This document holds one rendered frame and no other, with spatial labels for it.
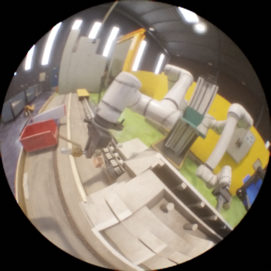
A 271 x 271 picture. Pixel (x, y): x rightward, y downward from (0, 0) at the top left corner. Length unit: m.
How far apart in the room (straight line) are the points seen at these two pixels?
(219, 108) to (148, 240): 2.33
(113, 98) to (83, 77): 5.39
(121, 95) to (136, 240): 0.45
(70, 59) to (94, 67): 1.57
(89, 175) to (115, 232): 0.35
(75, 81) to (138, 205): 5.62
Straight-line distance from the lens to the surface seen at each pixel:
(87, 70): 5.64
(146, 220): 0.33
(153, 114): 0.31
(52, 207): 0.57
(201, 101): 1.50
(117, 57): 7.67
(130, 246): 0.34
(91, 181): 0.51
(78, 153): 0.36
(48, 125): 0.85
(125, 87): 0.26
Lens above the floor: 1.23
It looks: 35 degrees down
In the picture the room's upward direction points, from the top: 20 degrees clockwise
